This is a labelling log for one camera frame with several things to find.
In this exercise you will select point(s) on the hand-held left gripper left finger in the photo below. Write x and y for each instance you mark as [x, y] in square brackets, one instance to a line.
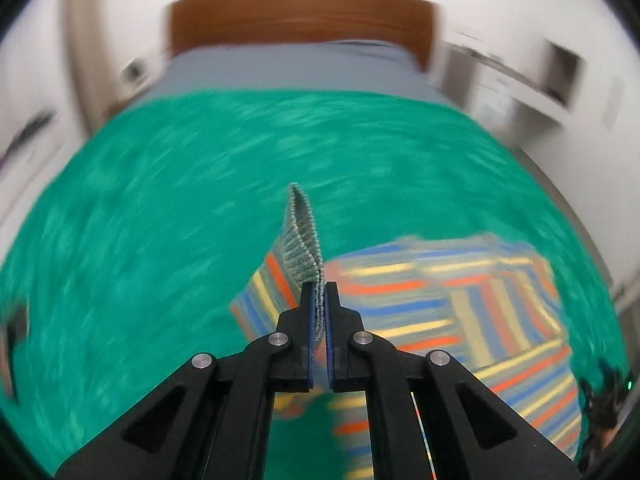
[310, 322]

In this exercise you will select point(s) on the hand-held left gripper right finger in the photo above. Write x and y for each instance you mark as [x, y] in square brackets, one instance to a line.
[331, 322]

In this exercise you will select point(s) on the striped knit sweater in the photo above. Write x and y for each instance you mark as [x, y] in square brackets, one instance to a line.
[400, 285]

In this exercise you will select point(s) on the green floral blanket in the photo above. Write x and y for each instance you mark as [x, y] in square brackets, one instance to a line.
[175, 200]

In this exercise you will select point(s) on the grey bed sheet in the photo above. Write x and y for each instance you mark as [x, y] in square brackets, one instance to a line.
[300, 67]

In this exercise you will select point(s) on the white wardrobe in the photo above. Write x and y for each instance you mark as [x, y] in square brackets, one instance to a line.
[600, 135]

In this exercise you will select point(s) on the white built-in desk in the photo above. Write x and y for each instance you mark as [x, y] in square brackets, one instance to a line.
[505, 75]

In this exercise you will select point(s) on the white desk fan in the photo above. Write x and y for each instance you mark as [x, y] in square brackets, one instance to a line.
[136, 72]

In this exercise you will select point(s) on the wooden bed headboard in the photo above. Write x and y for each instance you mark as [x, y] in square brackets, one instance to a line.
[300, 12]

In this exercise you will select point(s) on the white drawer cabinet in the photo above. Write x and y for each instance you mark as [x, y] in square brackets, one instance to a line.
[35, 160]

